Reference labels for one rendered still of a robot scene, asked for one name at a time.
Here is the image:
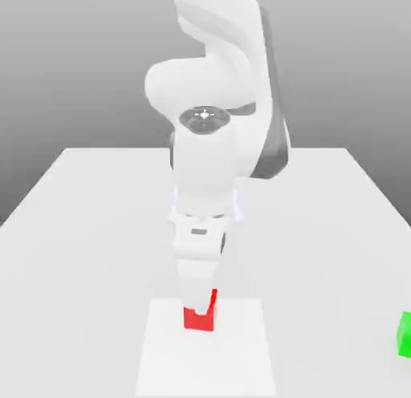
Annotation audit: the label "small red cube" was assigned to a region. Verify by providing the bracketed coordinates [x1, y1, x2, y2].
[183, 287, 219, 333]

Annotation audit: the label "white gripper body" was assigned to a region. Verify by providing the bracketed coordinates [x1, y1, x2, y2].
[172, 213, 227, 262]

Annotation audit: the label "small green cube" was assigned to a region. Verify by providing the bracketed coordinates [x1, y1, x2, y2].
[397, 311, 411, 359]

